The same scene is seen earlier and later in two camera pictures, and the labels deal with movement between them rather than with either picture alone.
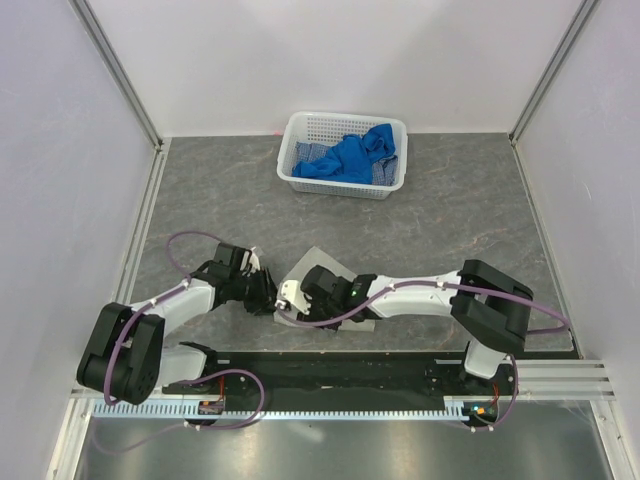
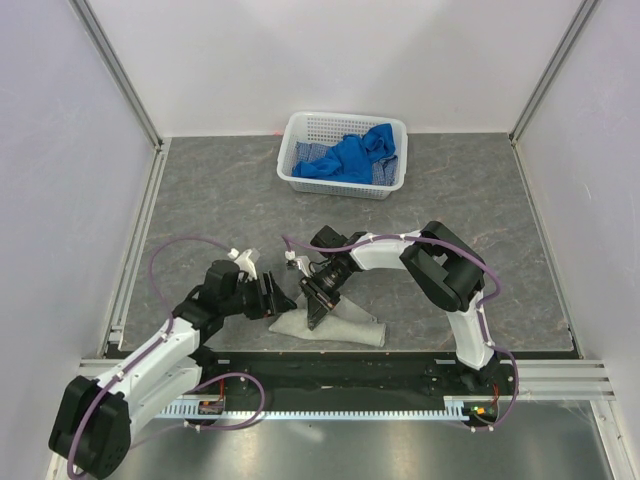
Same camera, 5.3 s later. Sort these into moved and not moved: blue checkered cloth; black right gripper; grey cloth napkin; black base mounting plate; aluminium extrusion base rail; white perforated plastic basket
Moved: black right gripper; grey cloth napkin
Not moved: white perforated plastic basket; aluminium extrusion base rail; blue checkered cloth; black base mounting plate
